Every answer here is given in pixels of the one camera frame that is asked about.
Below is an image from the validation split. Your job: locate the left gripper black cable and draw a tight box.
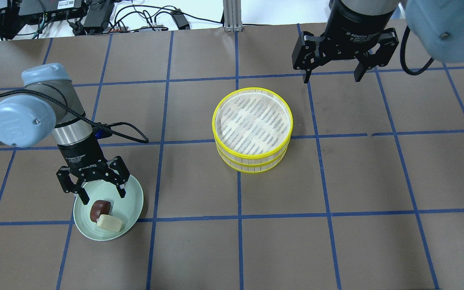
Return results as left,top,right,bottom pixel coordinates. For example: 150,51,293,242
0,89,149,144

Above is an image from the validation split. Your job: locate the yellow steamer layer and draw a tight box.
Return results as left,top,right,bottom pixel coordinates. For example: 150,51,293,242
211,87,294,160
217,143,289,174

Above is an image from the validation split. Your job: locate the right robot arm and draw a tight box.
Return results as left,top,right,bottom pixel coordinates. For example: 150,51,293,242
292,0,464,84

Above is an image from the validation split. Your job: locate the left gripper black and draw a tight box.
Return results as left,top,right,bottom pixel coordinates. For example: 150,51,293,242
56,135,130,205

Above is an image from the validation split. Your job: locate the brown paper mat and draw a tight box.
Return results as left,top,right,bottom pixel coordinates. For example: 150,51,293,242
0,24,464,290

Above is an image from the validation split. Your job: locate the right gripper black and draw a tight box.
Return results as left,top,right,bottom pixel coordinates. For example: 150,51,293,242
292,0,399,84

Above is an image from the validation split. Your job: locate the aluminium frame post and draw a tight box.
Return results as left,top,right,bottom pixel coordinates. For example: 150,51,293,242
223,0,243,32

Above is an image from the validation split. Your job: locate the brown bun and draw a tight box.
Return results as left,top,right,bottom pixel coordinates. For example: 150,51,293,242
89,200,111,223

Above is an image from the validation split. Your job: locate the white bun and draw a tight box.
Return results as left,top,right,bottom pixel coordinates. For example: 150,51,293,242
96,214,124,232

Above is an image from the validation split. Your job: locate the light green plate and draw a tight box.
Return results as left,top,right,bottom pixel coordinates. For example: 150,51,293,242
72,176,145,242

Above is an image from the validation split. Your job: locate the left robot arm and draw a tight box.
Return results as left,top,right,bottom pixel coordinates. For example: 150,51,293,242
0,63,130,205

